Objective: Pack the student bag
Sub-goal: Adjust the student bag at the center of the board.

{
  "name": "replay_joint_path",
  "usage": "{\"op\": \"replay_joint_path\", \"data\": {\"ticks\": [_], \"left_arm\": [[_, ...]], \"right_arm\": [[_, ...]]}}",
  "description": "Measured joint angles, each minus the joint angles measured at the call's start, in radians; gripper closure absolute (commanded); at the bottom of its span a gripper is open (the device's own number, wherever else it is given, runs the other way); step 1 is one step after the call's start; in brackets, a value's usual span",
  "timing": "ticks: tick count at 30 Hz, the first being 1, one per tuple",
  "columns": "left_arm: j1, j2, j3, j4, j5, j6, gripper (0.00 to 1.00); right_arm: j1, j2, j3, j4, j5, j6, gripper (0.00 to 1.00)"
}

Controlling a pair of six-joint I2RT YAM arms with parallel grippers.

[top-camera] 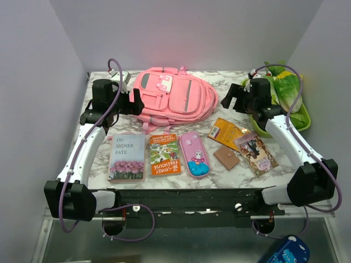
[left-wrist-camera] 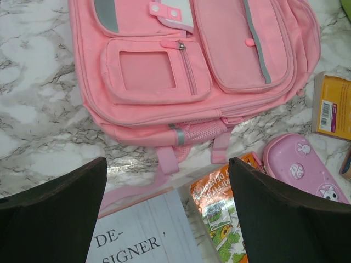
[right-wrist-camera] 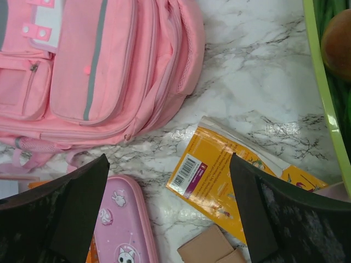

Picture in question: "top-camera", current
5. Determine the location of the purple cable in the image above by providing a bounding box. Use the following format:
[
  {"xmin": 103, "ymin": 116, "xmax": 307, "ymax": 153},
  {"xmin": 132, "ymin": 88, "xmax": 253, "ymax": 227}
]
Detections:
[
  {"xmin": 56, "ymin": 58, "xmax": 156, "ymax": 242},
  {"xmin": 251, "ymin": 64, "xmax": 343, "ymax": 238}
]

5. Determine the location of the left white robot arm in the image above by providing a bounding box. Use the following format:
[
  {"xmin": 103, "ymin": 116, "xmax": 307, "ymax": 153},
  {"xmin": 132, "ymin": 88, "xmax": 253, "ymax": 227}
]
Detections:
[{"xmin": 44, "ymin": 76, "xmax": 144, "ymax": 221}]

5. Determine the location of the blue dinosaur pencil case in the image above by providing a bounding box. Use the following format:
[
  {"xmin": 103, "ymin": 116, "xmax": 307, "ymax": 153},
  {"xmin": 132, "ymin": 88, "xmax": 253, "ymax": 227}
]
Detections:
[{"xmin": 258, "ymin": 235, "xmax": 310, "ymax": 263}]

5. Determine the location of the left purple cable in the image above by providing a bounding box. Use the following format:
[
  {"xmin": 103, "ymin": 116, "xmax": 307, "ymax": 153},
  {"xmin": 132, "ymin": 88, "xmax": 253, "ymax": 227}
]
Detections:
[{"xmin": 56, "ymin": 58, "xmax": 156, "ymax": 242}]

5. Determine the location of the pink student backpack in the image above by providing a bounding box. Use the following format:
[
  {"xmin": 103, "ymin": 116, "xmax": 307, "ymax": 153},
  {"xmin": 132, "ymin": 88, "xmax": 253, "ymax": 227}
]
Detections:
[{"xmin": 134, "ymin": 67, "xmax": 218, "ymax": 133}]

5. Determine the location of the orange card packet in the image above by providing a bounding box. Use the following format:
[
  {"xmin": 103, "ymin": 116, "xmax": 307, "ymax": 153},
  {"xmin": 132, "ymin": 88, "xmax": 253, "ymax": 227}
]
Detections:
[{"xmin": 207, "ymin": 118, "xmax": 250, "ymax": 152}]

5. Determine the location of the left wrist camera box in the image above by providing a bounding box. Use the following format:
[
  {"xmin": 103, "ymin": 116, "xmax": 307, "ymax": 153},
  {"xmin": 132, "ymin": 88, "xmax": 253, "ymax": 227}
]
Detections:
[{"xmin": 109, "ymin": 69, "xmax": 131, "ymax": 93}]

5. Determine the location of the orange Treehouse book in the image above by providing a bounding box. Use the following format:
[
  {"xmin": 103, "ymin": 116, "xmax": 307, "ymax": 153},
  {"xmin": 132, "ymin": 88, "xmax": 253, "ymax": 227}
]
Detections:
[{"xmin": 149, "ymin": 134, "xmax": 182, "ymax": 177}]

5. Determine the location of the brown leather wallet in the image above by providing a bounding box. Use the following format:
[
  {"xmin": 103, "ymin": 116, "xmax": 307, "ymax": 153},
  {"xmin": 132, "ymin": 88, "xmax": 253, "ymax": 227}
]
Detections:
[{"xmin": 213, "ymin": 146, "xmax": 240, "ymax": 171}]

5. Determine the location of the Designer Fate flower book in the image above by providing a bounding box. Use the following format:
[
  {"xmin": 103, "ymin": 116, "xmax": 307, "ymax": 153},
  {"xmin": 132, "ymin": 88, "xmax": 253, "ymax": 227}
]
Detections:
[{"xmin": 108, "ymin": 134, "xmax": 146, "ymax": 184}]

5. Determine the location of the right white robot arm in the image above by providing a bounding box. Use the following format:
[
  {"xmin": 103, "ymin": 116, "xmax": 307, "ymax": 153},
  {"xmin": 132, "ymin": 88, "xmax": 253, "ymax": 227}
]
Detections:
[{"xmin": 221, "ymin": 78, "xmax": 338, "ymax": 215}]

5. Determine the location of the pink cat pencil case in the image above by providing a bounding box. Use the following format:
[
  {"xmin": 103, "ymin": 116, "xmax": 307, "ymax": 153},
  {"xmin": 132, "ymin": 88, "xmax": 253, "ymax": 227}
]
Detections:
[{"xmin": 179, "ymin": 131, "xmax": 210, "ymax": 179}]

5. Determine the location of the green vegetable tray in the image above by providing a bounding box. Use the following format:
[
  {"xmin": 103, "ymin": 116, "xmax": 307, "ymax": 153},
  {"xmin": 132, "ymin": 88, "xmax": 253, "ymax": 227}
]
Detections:
[{"xmin": 241, "ymin": 78, "xmax": 312, "ymax": 138}]

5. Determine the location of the green lettuce head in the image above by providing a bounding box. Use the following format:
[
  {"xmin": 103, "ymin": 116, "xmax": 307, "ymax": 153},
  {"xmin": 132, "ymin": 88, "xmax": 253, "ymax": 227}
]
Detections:
[{"xmin": 273, "ymin": 71, "xmax": 300, "ymax": 112}]

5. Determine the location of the black mounting rail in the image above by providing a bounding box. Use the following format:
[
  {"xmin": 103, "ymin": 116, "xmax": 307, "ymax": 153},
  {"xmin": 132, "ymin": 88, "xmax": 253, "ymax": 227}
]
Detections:
[{"xmin": 90, "ymin": 186, "xmax": 286, "ymax": 230}]

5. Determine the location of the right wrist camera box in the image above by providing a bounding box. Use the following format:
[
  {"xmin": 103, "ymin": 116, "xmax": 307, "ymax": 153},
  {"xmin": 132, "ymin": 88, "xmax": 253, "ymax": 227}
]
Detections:
[{"xmin": 244, "ymin": 69, "xmax": 257, "ymax": 92}]

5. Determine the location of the brown illustrated notebook packet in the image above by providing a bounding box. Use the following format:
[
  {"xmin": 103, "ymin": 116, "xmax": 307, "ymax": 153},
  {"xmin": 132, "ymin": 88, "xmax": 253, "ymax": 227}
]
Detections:
[{"xmin": 235, "ymin": 132, "xmax": 278, "ymax": 176}]

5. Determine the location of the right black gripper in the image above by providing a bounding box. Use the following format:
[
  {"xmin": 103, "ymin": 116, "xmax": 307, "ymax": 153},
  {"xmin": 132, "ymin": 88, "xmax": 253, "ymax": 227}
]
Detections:
[{"xmin": 220, "ymin": 83, "xmax": 257, "ymax": 115}]

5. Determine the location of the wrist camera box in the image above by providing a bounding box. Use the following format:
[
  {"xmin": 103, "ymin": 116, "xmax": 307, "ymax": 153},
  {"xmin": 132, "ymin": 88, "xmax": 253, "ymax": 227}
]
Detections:
[
  {"xmin": 109, "ymin": 69, "xmax": 131, "ymax": 93},
  {"xmin": 244, "ymin": 69, "xmax": 257, "ymax": 92}
]

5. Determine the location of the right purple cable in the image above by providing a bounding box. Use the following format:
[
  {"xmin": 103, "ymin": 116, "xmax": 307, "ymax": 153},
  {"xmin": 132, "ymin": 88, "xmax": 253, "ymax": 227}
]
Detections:
[{"xmin": 251, "ymin": 64, "xmax": 343, "ymax": 238}]

